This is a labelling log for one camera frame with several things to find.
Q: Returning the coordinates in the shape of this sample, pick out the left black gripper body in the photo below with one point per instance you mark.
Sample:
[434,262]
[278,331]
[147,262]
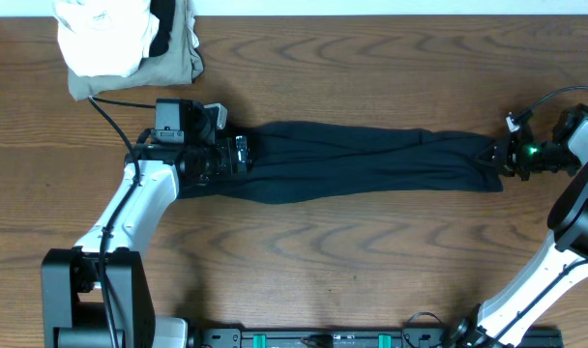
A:
[242,155]

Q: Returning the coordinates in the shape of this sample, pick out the black folded garment on pile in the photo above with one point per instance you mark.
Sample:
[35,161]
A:
[164,11]

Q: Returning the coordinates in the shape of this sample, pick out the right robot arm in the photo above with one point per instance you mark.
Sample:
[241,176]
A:
[562,261]

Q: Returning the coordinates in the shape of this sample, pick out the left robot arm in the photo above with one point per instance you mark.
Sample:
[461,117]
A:
[96,294]

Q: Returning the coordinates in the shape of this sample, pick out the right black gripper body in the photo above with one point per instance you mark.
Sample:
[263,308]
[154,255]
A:
[519,159]

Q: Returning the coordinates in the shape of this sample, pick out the black leggings with coral cuffs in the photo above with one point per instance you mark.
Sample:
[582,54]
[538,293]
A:
[293,162]

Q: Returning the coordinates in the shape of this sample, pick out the white folded garment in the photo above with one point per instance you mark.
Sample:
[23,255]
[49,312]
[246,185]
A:
[104,37]

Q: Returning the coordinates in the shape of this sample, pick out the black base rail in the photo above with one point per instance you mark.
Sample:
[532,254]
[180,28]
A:
[403,338]

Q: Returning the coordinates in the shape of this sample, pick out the khaki folded garment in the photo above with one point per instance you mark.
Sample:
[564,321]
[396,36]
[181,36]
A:
[181,64]

